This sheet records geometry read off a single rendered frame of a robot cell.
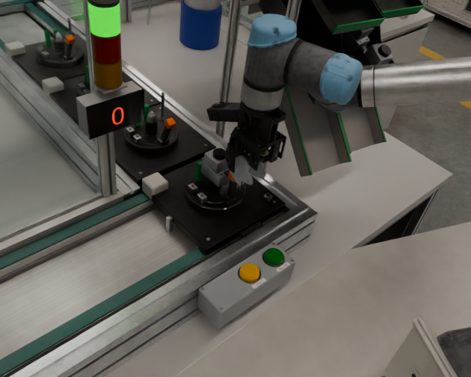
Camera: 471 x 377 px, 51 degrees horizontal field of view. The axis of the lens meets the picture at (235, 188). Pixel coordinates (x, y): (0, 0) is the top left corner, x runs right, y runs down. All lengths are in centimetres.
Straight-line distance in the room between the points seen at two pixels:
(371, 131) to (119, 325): 84
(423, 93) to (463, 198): 219
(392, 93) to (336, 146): 40
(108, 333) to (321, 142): 68
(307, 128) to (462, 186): 202
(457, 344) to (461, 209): 210
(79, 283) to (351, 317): 58
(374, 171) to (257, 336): 68
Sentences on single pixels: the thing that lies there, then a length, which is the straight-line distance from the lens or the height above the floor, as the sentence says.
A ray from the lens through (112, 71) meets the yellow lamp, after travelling 91.
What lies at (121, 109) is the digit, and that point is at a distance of 96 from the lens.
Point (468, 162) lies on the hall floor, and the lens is 339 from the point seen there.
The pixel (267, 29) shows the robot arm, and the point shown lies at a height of 142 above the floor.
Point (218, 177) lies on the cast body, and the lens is 106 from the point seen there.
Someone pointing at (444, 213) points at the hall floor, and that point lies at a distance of 291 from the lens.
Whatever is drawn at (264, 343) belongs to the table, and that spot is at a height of 86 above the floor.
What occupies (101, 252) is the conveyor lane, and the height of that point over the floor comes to 92.
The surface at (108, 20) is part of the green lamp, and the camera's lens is 87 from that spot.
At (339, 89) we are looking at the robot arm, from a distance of 79.
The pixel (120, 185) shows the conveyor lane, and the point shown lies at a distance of 117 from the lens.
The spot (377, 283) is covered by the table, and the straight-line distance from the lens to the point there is 121.
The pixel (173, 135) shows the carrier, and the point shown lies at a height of 99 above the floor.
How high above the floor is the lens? 175
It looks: 42 degrees down
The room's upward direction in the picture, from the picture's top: 9 degrees clockwise
